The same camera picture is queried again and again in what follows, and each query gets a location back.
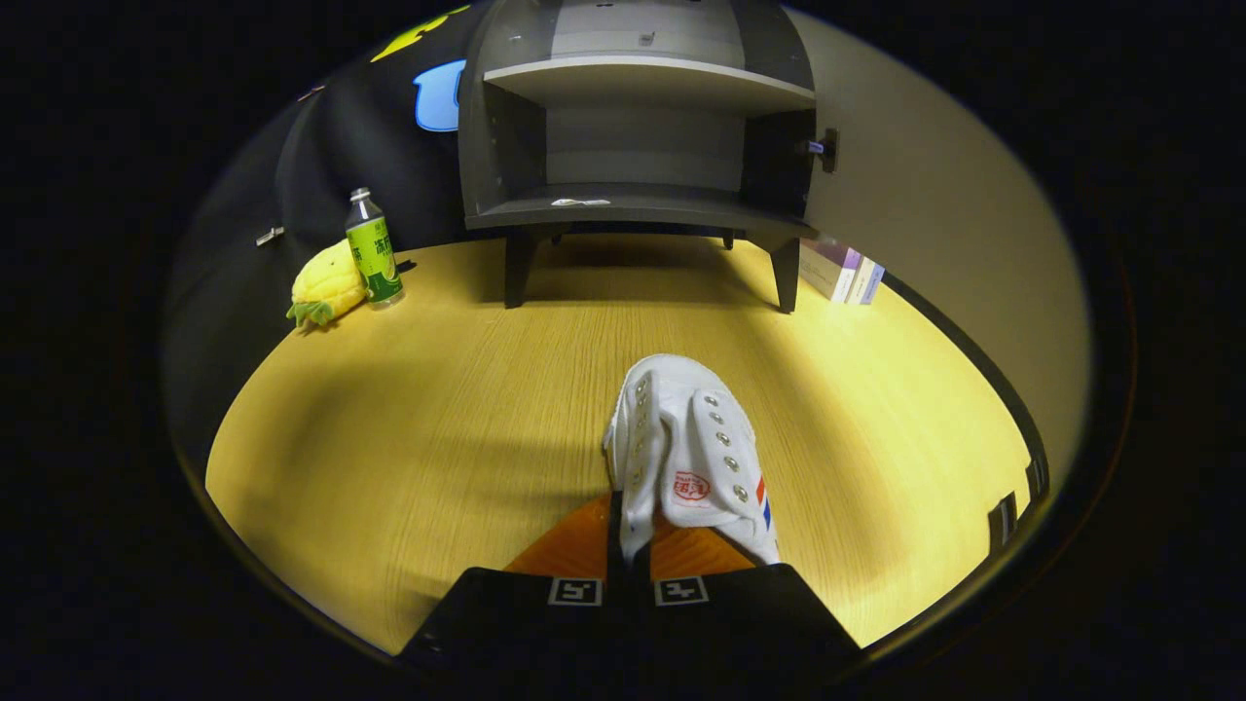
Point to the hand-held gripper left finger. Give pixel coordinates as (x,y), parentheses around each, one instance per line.
(516,613)

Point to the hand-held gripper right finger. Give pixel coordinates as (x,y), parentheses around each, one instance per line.
(740,613)

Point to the white canvas shoe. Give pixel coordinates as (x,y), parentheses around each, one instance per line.
(691,438)

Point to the dark grey shoe cabinet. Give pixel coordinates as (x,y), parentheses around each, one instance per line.
(633,204)

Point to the tan spine book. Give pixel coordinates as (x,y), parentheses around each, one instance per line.
(859,280)

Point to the yellow pineapple plush toy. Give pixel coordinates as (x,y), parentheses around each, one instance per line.
(326,282)

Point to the green label drink bottle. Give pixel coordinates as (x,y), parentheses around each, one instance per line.
(374,258)

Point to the silver clip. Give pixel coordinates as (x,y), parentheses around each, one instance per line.
(270,236)

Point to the black backdrop cloth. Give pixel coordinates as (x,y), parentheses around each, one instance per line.
(311,166)

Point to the pink clip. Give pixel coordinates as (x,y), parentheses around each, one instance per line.
(311,92)

